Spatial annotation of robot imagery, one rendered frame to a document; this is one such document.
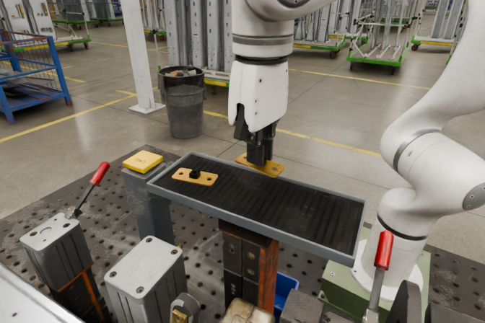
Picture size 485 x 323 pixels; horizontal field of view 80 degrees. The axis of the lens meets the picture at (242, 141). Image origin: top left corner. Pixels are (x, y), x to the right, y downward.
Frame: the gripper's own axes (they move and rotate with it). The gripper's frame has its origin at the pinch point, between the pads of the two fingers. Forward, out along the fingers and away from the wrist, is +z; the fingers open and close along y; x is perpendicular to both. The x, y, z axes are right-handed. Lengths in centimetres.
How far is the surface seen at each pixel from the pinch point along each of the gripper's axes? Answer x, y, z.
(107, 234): -62, 5, 54
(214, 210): -2.4, 8.9, 8.2
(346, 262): 18.1, 4.9, 8.8
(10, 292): -30, 35, 24
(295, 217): 8.6, 2.0, 8.4
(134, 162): -25.9, 8.4, 8.2
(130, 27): -317, -175, 16
